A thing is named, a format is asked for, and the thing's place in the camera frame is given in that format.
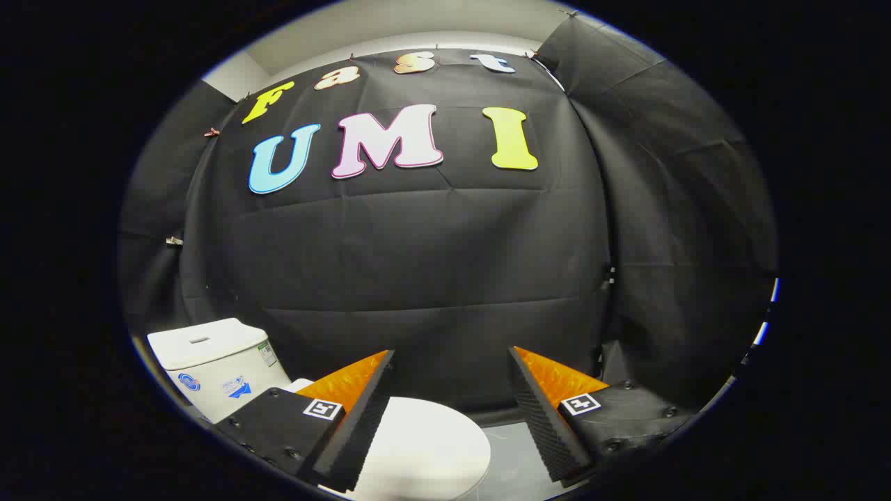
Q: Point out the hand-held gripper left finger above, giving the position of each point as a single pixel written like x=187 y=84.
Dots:
x=362 y=424

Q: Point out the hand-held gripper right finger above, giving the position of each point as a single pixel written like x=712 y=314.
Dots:
x=546 y=431

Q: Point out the black backdrop cloth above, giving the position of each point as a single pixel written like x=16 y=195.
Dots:
x=431 y=243

